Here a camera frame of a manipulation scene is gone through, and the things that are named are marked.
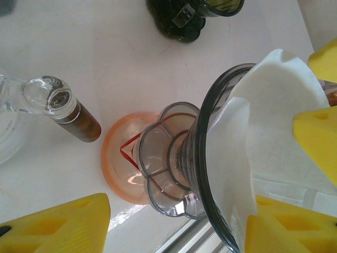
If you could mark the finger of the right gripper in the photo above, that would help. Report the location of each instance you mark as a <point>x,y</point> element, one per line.
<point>326,63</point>
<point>321,142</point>

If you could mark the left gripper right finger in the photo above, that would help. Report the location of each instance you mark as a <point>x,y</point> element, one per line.
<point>295,232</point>

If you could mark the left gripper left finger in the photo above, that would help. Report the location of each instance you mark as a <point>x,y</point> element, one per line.
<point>52,229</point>

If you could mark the white paper coffee filter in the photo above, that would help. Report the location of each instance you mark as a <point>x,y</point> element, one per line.
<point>263,118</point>

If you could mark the orange translucent server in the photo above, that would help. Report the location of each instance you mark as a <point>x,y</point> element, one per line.
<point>118,147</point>

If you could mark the grey translucent coffee dripper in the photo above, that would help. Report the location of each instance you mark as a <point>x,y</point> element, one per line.
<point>194,158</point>

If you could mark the dark green coffee dripper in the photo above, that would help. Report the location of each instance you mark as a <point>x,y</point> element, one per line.
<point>168,29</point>

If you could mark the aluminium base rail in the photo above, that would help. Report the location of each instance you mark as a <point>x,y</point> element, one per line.
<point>189,239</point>

